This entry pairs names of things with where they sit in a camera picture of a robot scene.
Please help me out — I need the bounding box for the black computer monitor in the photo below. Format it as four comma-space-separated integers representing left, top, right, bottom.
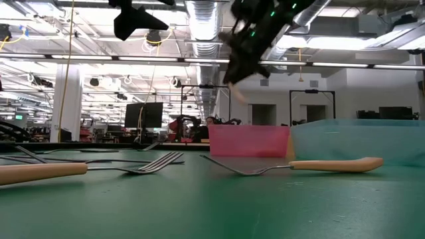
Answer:
124, 102, 164, 129

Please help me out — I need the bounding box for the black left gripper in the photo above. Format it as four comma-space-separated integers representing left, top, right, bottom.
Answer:
108, 0, 176, 41

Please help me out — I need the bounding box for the white building column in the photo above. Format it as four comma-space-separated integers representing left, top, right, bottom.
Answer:
49, 64, 82, 143

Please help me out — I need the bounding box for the black metal frame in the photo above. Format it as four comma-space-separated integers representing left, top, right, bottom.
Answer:
289, 88, 337, 127
180, 84, 232, 126

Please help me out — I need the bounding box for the silver ribbed ventilation duct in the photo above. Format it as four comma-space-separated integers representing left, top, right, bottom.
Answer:
265, 0, 333, 62
184, 0, 222, 117

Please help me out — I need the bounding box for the dark wide monitor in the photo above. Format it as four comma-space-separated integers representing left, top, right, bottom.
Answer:
379, 106, 414, 123

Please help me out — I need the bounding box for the pink plastic bin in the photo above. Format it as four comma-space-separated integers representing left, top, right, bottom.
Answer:
208, 124, 291, 158

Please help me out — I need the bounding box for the orange plastic bin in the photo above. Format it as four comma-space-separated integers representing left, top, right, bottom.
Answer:
286, 134, 296, 158

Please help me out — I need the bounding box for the overhead LED light bar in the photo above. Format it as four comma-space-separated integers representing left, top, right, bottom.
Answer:
0, 52, 425, 71

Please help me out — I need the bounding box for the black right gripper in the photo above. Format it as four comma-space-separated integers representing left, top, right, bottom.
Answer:
222, 0, 290, 86

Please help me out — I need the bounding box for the black overhead camera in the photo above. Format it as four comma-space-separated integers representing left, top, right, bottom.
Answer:
145, 29, 163, 47

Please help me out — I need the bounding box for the person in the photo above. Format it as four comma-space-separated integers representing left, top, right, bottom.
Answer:
189, 116, 218, 143

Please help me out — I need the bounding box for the black ceiling-mounted device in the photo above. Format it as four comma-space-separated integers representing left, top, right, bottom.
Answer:
0, 23, 13, 42

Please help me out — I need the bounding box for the teal plastic bin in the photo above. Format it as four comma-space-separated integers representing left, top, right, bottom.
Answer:
289, 118, 425, 167

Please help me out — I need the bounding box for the green table mat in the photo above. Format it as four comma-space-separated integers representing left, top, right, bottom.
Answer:
0, 147, 425, 239

